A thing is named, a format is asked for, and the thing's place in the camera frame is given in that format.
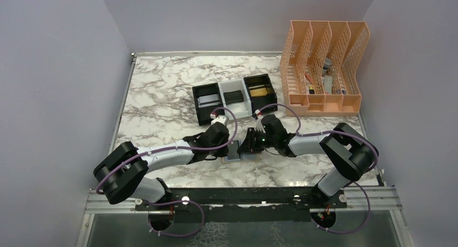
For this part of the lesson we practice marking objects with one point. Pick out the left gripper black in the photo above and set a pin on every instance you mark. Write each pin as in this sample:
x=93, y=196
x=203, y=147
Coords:
x=223, y=152

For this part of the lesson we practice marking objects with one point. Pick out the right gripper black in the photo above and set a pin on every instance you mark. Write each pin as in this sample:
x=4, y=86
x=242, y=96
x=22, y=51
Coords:
x=249, y=145

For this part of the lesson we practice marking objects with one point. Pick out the black white card tray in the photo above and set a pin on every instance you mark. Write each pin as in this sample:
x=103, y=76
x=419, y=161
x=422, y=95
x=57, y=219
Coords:
x=241, y=110

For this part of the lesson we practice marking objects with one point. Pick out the orange plastic desk organizer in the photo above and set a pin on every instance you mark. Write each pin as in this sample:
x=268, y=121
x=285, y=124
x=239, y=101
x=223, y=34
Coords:
x=318, y=67

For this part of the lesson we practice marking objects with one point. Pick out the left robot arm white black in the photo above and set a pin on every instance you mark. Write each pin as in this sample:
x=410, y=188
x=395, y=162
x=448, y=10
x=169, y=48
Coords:
x=121, y=173

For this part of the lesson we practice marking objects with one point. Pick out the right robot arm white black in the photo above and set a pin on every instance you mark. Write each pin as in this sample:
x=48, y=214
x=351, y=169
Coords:
x=351, y=155

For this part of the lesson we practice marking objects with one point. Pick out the silver card in tray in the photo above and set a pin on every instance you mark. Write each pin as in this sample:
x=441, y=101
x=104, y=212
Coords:
x=208, y=100

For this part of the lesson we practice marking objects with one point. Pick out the black card in tray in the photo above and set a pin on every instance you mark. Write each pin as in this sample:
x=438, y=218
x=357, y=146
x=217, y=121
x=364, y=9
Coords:
x=233, y=97

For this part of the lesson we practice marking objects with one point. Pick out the gold card in tray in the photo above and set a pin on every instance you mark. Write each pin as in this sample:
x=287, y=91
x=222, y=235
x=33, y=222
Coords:
x=259, y=92

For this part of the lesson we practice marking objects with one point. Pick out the grey tape roll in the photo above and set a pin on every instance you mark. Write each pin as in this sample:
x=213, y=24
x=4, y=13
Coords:
x=326, y=66

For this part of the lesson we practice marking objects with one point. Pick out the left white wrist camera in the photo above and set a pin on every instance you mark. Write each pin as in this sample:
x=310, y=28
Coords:
x=219, y=119

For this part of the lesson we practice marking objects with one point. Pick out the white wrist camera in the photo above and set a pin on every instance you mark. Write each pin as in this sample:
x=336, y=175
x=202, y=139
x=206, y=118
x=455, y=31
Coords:
x=219, y=119
x=257, y=116

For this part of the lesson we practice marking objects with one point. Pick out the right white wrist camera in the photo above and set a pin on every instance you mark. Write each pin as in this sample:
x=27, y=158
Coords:
x=257, y=116

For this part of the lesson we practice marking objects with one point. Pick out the black metal base rail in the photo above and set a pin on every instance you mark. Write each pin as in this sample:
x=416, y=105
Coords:
x=193, y=205

